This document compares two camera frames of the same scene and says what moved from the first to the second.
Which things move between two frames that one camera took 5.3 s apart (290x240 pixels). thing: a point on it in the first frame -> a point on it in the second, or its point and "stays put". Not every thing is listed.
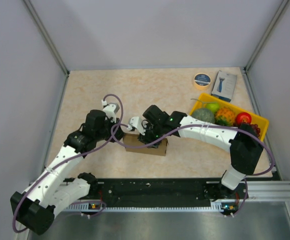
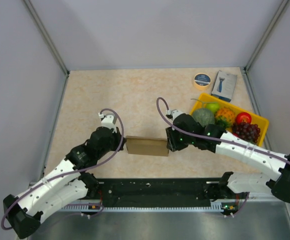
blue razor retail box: x=224 y=86 stays put
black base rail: x=169 y=192 stays put
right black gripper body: x=152 y=133 -> x=178 y=141
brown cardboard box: x=132 y=139 stays put
